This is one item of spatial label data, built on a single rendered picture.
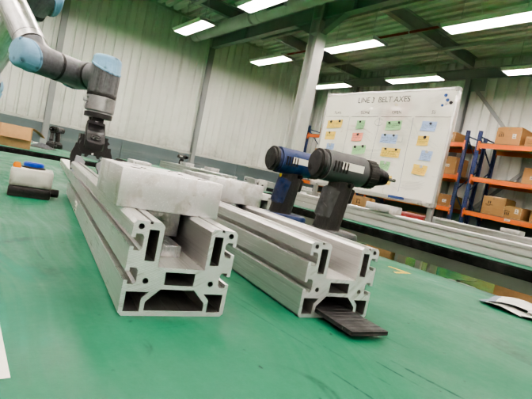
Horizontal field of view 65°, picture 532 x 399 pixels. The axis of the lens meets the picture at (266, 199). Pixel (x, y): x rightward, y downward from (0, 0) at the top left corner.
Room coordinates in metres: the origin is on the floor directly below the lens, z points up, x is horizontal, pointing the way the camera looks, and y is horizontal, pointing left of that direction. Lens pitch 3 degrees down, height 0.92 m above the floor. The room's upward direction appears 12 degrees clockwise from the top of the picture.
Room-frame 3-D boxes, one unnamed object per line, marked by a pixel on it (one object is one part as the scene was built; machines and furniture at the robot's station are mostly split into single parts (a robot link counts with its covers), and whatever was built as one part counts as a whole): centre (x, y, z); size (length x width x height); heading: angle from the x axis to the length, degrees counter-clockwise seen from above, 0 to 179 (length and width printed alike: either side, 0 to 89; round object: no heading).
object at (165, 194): (0.51, 0.14, 0.87); 0.16 x 0.11 x 0.07; 30
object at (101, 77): (1.13, 0.49, 1.10); 0.09 x 0.08 x 0.11; 61
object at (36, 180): (0.91, 0.50, 0.81); 0.10 x 0.08 x 0.06; 120
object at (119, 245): (0.72, 0.26, 0.82); 0.80 x 0.10 x 0.09; 30
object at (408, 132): (4.01, -0.93, 0.97); 1.50 x 0.50 x 1.95; 38
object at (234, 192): (0.82, 0.09, 0.87); 0.16 x 0.11 x 0.07; 30
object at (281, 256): (0.82, 0.09, 0.82); 0.80 x 0.10 x 0.09; 30
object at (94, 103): (1.12, 0.49, 1.02); 0.08 x 0.08 x 0.05
